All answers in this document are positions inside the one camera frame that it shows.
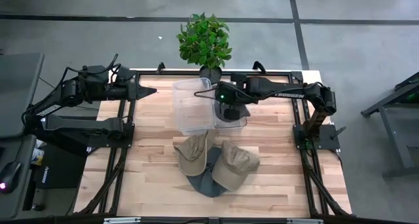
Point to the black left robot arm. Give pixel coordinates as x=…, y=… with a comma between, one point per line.
x=85, y=122

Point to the grey cap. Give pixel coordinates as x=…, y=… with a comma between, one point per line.
x=203, y=184
x=220, y=114

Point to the dark grey tabletop panel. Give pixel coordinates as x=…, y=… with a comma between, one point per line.
x=19, y=93

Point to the potted green plant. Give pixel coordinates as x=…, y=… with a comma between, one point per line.
x=204, y=40

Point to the black computer case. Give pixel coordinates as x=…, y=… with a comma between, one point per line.
x=62, y=171

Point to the black computer mouse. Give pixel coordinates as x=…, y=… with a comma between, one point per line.
x=10, y=176

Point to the grey metal workstation frame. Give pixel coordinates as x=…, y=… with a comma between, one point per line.
x=397, y=142

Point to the plain tan cap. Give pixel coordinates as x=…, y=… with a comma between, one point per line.
x=193, y=155

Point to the dark grey desk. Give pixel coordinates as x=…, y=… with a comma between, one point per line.
x=19, y=204

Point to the black aluminium table frame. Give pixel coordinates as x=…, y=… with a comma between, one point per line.
x=163, y=72

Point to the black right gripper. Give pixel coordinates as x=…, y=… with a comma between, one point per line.
x=229, y=98

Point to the silver frame bracket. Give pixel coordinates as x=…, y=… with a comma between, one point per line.
x=304, y=221
x=121, y=220

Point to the tall clear plastic bin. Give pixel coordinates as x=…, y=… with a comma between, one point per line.
x=193, y=119

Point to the white yellow container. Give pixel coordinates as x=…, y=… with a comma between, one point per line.
x=37, y=156

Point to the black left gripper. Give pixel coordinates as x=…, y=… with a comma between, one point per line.
x=131, y=92

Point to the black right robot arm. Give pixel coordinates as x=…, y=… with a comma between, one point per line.
x=278, y=86

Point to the tan cap with mottled crown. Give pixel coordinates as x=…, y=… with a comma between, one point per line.
x=235, y=165

